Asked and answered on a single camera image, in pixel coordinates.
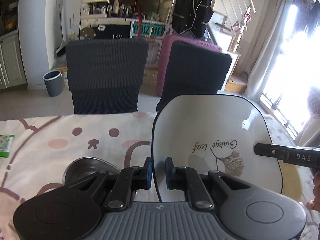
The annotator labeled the white square ginkgo plate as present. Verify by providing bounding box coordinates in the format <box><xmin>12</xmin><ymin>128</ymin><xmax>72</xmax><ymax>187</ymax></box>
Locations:
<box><xmin>152</xmin><ymin>95</ymin><xmax>283</xmax><ymax>202</ymax></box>

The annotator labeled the right hand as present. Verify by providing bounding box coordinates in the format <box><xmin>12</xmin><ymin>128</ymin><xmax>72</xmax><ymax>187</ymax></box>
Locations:
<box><xmin>306</xmin><ymin>172</ymin><xmax>320</xmax><ymax>212</ymax></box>

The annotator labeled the round steel bowl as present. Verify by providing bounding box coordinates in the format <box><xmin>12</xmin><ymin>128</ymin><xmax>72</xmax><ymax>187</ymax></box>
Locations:
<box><xmin>62</xmin><ymin>157</ymin><xmax>120</xmax><ymax>185</ymax></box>

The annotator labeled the cartoon bear tablecloth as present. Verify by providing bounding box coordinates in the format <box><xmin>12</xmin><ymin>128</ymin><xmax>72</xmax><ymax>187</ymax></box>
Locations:
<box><xmin>0</xmin><ymin>111</ymin><xmax>320</xmax><ymax>240</ymax></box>

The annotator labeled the left dark chair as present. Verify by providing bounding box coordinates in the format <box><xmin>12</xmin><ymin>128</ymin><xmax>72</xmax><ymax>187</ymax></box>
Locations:
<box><xmin>66</xmin><ymin>38</ymin><xmax>149</xmax><ymax>115</ymax></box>

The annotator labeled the dark chair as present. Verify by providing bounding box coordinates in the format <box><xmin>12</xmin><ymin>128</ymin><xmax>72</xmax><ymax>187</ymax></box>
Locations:
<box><xmin>66</xmin><ymin>38</ymin><xmax>149</xmax><ymax>115</ymax></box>
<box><xmin>156</xmin><ymin>41</ymin><xmax>232</xmax><ymax>111</ymax></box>

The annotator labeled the right dark chair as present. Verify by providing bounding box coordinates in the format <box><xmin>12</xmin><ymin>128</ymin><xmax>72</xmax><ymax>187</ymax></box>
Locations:
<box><xmin>156</xmin><ymin>41</ymin><xmax>232</xmax><ymax>111</ymax></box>

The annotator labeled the grey trash bin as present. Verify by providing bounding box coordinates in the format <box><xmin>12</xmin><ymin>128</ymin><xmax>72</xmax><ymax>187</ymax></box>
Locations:
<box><xmin>43</xmin><ymin>69</ymin><xmax>62</xmax><ymax>97</ymax></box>

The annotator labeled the green snack packet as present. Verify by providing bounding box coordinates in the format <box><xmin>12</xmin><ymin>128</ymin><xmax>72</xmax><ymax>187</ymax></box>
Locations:
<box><xmin>0</xmin><ymin>134</ymin><xmax>15</xmax><ymax>158</ymax></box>

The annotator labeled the teal poizon sign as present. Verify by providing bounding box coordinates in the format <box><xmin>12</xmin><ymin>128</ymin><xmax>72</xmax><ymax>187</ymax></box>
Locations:
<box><xmin>132</xmin><ymin>22</ymin><xmax>165</xmax><ymax>37</ymax></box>

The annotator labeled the beige curtain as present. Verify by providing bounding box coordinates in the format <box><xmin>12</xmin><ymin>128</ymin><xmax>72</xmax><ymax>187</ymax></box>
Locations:
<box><xmin>240</xmin><ymin>0</ymin><xmax>292</xmax><ymax>102</ymax></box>

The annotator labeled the kitchen cabinet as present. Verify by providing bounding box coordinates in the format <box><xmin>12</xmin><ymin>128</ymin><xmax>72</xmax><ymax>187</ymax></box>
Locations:
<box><xmin>0</xmin><ymin>30</ymin><xmax>27</xmax><ymax>89</ymax></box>

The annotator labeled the cluttered white shelf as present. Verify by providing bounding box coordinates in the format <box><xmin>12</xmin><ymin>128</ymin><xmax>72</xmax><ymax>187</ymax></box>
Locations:
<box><xmin>78</xmin><ymin>0</ymin><xmax>166</xmax><ymax>40</ymax></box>

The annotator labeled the black vest on hanger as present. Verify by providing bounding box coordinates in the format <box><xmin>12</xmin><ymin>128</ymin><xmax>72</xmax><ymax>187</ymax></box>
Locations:
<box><xmin>172</xmin><ymin>0</ymin><xmax>215</xmax><ymax>38</ymax></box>

